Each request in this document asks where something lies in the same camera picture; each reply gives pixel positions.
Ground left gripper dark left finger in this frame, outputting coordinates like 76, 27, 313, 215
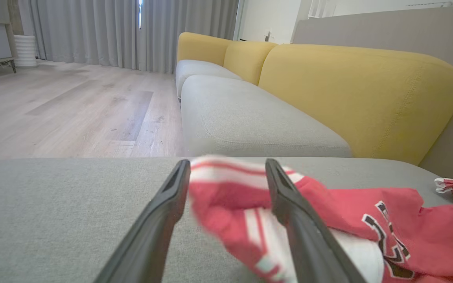
93, 159, 191, 283

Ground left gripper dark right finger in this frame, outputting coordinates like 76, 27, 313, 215
265, 158, 368, 283

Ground red white numbered jersey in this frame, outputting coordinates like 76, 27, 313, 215
189, 155, 453, 283

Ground large grey sofa seat cushion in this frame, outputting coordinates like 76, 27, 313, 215
0, 157, 453, 283

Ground yellow sofa backrest cushion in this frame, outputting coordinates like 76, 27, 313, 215
259, 44, 453, 165
177, 32, 235, 66
223, 41, 278, 86

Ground white ribbed plant pot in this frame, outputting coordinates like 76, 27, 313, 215
13, 35, 37, 68

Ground white slatted rack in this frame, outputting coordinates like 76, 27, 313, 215
308, 0, 331, 18

